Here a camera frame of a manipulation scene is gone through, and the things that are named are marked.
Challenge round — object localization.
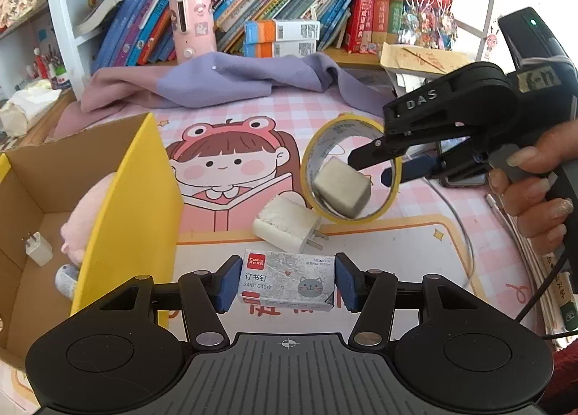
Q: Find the white grey eraser block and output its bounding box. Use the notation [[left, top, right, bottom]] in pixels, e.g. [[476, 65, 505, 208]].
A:
[[312, 158, 371, 219]]

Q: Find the yellow tape roll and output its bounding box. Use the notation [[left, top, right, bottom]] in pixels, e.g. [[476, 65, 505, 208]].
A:
[[300, 114, 403, 224]]

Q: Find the staples box with cat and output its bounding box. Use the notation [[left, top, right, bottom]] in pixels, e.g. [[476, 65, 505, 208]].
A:
[[237, 250, 335, 311]]

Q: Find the large white power adapter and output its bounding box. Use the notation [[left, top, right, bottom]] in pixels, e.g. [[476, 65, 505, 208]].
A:
[[253, 195, 327, 254]]

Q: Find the pink plush pig toy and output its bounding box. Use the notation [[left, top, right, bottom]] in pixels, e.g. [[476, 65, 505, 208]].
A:
[[61, 172, 116, 266]]

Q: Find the small white charger plug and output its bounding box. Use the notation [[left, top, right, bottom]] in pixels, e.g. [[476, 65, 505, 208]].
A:
[[23, 232, 53, 266]]

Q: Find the person right hand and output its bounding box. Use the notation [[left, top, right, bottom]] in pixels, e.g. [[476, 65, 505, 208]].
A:
[[489, 121, 577, 256]]

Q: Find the yellow cardboard box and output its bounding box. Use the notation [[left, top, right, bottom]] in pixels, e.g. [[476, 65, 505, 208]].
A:
[[1, 114, 183, 369]]

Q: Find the lower orange white box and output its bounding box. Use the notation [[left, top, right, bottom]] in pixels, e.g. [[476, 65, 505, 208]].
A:
[[243, 40, 316, 58]]

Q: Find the orange white box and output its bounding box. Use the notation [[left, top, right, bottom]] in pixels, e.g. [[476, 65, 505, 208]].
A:
[[244, 19, 320, 44], [243, 40, 316, 58]]

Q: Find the white cylindrical small item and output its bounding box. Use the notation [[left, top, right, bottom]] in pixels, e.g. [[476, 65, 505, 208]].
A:
[[55, 263, 79, 301]]

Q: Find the pink cartoon table mat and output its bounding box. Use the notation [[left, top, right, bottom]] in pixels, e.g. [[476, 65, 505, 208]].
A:
[[0, 84, 550, 415]]

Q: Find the upper orange white box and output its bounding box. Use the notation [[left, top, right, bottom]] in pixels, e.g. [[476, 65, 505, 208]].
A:
[[244, 19, 320, 44]]

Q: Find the pink and purple cloth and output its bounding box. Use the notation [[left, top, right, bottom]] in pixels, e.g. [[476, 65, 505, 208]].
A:
[[54, 52, 395, 139]]

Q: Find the wooden chess box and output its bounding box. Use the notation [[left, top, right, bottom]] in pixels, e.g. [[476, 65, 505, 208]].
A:
[[16, 89, 77, 147]]

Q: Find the pink cylindrical toy case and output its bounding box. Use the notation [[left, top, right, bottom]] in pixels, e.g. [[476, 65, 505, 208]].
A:
[[168, 0, 216, 64]]

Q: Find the crumpled white paper bag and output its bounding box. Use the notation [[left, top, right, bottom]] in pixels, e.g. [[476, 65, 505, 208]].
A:
[[0, 79, 62, 138]]

